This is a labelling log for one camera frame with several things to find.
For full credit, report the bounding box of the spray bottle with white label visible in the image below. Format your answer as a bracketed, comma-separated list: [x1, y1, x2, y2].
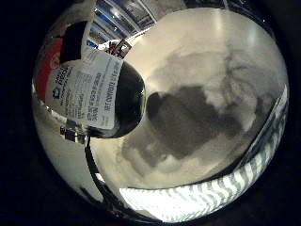
[32, 20, 148, 139]

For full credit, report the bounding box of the grey and white striped cloth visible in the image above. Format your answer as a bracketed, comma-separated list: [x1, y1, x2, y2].
[118, 84, 290, 223]

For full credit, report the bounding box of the thick black cable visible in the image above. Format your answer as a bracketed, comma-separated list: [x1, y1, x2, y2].
[83, 135, 128, 218]

